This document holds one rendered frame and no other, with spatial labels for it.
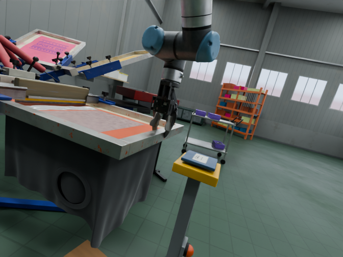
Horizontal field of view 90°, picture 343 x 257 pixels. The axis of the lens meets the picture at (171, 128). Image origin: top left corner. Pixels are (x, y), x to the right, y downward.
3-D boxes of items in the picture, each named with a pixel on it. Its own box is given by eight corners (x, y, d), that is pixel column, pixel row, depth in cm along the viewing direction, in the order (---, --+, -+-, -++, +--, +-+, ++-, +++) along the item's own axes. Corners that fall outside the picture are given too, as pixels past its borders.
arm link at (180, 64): (164, 33, 59) (176, 43, 66) (157, 66, 61) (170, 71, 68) (184, 33, 55) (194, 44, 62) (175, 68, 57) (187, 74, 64)
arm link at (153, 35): (173, 22, 44) (191, 39, 54) (142, 23, 50) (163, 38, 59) (166, 53, 46) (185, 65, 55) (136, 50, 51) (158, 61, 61)
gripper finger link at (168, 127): (159, 139, 64) (161, 114, 62) (165, 137, 69) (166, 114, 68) (167, 140, 63) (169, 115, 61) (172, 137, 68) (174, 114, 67)
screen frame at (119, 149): (182, 131, 97) (184, 125, 96) (119, 160, 42) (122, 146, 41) (77, 100, 119) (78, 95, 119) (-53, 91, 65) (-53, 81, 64)
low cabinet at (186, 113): (202, 123, 1028) (205, 112, 1016) (201, 126, 878) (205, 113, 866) (176, 116, 1058) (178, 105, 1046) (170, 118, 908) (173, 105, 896)
